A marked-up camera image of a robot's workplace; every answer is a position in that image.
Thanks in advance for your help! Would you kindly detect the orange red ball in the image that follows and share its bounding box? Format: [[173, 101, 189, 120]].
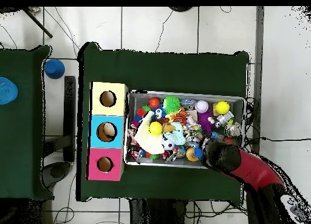
[[148, 97, 161, 110]]

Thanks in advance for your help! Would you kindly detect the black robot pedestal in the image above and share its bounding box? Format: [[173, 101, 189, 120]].
[[128, 198, 188, 224]]

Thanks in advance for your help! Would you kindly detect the dark green table cloth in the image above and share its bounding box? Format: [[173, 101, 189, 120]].
[[76, 41, 251, 206], [0, 45, 55, 202]]

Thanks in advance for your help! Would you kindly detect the black pole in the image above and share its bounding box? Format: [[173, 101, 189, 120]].
[[22, 7, 53, 39]]

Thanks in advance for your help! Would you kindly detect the blue plastic cup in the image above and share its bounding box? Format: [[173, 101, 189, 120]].
[[44, 58, 66, 80]]

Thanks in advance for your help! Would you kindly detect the shallow metal mesh bin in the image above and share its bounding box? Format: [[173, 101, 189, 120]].
[[123, 89, 246, 170]]

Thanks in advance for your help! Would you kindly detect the yellow tennis ball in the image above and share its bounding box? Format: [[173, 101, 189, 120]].
[[148, 121, 163, 137]]

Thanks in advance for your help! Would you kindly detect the black round stand base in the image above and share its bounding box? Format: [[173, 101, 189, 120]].
[[168, 6, 194, 13]]

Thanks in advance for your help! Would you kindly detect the light teal muslin cloth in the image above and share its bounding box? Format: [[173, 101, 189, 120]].
[[167, 121, 187, 146]]

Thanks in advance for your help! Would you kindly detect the white baseball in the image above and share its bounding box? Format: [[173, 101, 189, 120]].
[[194, 100, 209, 114]]

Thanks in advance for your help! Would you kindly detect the yellow smiley ball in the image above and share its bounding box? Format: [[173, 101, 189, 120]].
[[214, 100, 231, 115]]

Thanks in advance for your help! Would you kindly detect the green spiky ball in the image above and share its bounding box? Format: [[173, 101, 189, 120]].
[[162, 95, 182, 114]]

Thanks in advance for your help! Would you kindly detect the dark grey round seat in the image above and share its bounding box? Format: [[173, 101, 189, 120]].
[[42, 161, 72, 188]]

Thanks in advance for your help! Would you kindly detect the wooden box with three holes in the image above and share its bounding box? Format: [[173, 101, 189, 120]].
[[85, 81, 129, 182]]

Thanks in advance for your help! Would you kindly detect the blue round lid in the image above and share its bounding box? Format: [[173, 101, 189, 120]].
[[0, 76, 19, 105]]

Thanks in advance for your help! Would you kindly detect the toy hamburger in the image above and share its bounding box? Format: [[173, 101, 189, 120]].
[[185, 146, 199, 162]]

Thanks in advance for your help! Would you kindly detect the orange striped tiger plush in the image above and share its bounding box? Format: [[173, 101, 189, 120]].
[[171, 110, 189, 126]]

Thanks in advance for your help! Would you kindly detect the cream muslin cloth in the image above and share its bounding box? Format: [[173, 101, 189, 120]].
[[133, 110, 166, 155]]

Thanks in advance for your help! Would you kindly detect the black floor cable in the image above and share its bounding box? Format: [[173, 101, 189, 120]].
[[259, 136, 311, 143]]

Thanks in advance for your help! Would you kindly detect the purple spiky toy with eyes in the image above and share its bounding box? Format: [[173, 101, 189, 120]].
[[197, 109, 214, 135]]

